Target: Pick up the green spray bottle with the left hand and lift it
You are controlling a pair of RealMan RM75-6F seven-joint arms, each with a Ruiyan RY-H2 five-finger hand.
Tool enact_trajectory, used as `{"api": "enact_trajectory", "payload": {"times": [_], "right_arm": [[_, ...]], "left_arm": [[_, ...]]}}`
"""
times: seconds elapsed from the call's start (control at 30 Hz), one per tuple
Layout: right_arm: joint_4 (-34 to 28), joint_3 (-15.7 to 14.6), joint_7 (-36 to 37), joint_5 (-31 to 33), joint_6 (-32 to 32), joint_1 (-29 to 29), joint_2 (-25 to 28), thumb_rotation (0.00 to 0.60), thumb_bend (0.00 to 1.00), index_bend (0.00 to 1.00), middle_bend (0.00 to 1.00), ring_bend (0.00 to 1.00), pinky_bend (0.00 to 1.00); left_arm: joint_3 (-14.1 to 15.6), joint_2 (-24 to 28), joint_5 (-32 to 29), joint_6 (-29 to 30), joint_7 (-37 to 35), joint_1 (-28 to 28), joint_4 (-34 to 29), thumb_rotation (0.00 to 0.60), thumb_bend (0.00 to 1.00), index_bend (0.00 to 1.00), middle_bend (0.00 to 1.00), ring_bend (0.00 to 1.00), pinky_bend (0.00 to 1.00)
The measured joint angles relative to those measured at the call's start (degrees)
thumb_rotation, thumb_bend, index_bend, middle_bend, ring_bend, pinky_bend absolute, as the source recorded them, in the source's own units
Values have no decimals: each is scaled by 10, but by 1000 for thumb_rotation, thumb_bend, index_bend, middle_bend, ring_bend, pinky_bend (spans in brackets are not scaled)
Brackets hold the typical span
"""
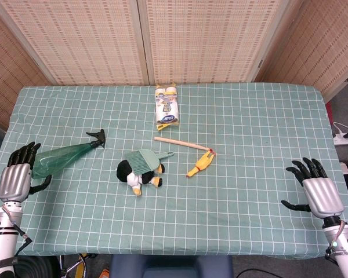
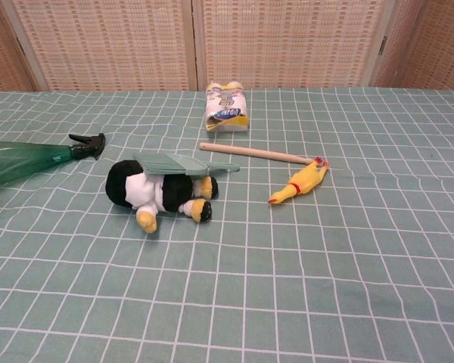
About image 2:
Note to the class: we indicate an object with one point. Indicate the light wooden stick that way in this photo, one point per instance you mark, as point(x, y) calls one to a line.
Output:
point(249, 152)

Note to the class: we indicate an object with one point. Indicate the green spray bottle black trigger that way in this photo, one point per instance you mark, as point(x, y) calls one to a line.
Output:
point(19, 160)

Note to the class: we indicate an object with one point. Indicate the green checked tablecloth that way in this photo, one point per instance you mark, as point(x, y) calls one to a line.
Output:
point(287, 264)

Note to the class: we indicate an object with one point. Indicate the yellow rubber chicken toy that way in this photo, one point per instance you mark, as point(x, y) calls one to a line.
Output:
point(302, 181)

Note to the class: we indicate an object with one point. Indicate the woven bamboo screen panel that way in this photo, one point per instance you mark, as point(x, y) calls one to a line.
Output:
point(109, 41)
point(435, 45)
point(0, 56)
point(291, 41)

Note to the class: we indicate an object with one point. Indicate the black white plush penguin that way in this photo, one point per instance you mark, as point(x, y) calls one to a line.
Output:
point(174, 193)

